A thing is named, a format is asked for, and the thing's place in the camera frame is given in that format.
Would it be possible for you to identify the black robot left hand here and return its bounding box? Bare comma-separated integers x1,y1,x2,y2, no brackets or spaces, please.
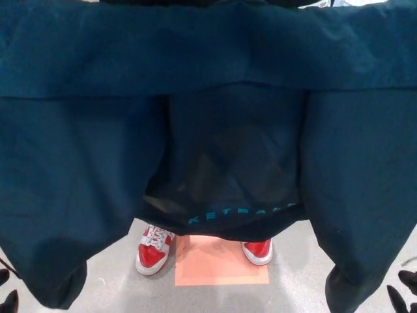
0,268,19,313

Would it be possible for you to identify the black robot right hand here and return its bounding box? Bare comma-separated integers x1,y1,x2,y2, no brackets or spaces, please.
386,269,417,313

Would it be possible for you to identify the dark teal coat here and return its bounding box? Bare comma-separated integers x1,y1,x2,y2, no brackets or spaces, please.
0,0,417,310

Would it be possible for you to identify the person's black top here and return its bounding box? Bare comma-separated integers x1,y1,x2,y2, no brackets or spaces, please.
99,0,273,6

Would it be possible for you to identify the red white sneaker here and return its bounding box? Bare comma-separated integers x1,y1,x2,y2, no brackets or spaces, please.
135,224,177,277
240,237,273,267

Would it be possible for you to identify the orange floor tape square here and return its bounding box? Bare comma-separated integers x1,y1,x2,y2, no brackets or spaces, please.
174,234,270,288

